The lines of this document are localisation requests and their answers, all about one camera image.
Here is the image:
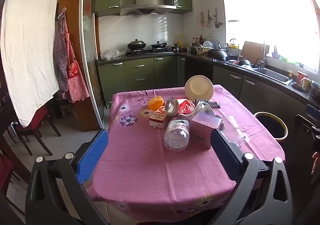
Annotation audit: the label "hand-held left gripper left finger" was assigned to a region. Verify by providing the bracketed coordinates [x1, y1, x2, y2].
[25, 129, 110, 225]

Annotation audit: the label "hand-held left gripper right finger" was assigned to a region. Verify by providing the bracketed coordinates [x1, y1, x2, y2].
[210, 129, 294, 225]

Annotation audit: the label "clear plastic cup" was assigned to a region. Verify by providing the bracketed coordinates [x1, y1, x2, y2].
[223, 115, 248, 146]

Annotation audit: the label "yellow-rimmed dark bin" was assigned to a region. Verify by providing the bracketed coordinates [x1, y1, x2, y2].
[253, 111, 288, 145]

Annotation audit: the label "purple cardboard box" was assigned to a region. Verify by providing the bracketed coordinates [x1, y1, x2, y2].
[190, 112, 224, 150]

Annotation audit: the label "white paper wrapper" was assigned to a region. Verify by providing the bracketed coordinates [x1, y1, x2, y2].
[192, 101, 216, 117]

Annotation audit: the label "clear plastic bottle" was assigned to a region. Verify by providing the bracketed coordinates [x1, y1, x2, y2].
[164, 114, 190, 153]

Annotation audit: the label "blue and white tube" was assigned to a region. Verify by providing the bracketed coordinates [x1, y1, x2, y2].
[203, 100, 222, 108]

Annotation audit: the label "red drink can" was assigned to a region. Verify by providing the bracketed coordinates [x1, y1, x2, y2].
[164, 98, 195, 117]

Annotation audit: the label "red and white carton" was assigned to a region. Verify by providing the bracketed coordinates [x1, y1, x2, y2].
[149, 106, 168, 129]

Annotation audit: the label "person's right hand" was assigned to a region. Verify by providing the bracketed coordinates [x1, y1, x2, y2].
[311, 151, 320, 176]

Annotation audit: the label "steel bowl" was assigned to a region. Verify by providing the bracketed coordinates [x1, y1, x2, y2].
[310, 84, 320, 100]

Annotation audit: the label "brown rag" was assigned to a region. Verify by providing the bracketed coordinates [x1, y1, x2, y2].
[291, 82, 307, 92]

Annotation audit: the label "cream mug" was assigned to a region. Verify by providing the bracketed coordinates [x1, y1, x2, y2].
[301, 77, 313, 90]

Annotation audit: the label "red mug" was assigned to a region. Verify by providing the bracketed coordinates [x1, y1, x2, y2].
[297, 71, 309, 84]

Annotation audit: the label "pink floral tablecloth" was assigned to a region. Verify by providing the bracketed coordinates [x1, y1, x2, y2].
[86, 84, 285, 222]

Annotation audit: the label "steel sink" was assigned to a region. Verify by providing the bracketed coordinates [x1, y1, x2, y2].
[252, 67, 292, 85]

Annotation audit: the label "red cushioned wooden chair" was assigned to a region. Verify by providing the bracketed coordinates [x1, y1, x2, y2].
[11, 105, 62, 156]

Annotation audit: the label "red checked apron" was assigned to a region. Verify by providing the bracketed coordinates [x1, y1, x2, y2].
[62, 18, 90, 103]

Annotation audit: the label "dark wooden chair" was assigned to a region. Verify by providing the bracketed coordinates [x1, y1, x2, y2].
[0, 137, 28, 215]

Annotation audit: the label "steel faucet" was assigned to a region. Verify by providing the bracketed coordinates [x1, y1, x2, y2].
[258, 41, 268, 69]

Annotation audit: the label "black built-in appliance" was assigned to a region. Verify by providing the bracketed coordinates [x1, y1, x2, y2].
[185, 58, 214, 88]

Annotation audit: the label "black pot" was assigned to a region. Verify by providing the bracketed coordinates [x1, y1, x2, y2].
[237, 58, 253, 69]

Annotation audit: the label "wooden cutting board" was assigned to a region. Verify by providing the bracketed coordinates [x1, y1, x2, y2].
[241, 41, 270, 64]

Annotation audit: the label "green base cabinets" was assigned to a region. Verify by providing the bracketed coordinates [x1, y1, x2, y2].
[97, 55, 320, 140]

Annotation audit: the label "dark stone countertop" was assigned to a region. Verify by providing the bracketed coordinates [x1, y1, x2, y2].
[97, 49, 320, 109]

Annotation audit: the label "large black wok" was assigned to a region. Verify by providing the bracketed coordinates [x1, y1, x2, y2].
[206, 48, 229, 62]

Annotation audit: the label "purple checked apron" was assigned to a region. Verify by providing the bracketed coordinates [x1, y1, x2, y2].
[53, 10, 73, 93]

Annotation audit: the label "clear plastic bags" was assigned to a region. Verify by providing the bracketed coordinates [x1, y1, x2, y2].
[100, 48, 127, 60]

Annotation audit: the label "dish rack with plates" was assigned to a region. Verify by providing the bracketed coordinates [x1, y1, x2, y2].
[194, 40, 221, 54]

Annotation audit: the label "dark sauce bottles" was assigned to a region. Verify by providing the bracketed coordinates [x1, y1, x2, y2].
[192, 35, 204, 48]

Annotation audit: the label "gas stove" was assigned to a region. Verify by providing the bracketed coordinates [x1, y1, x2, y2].
[129, 49, 174, 56]

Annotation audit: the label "black lidded wok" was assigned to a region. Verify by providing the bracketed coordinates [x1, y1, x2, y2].
[127, 38, 147, 52]

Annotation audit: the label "black lidded frying pan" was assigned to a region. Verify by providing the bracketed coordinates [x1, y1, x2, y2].
[150, 41, 167, 50]

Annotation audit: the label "glass sliding door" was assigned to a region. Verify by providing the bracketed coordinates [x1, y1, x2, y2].
[79, 0, 107, 132]

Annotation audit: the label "white hanging cloth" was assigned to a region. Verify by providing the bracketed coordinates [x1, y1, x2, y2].
[0, 0, 63, 128]

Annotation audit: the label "hanging kitchen utensils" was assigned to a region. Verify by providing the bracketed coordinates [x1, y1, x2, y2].
[198, 8, 222, 30]

